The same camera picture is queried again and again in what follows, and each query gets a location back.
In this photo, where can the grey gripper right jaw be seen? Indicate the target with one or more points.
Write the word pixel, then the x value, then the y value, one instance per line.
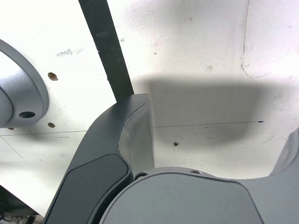
pixel 187 200

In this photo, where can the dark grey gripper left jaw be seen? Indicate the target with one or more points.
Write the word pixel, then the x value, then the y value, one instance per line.
pixel 98 144

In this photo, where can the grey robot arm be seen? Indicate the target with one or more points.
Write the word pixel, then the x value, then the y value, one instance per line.
pixel 21 93

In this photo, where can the black tape strip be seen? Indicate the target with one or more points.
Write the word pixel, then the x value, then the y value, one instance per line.
pixel 107 46

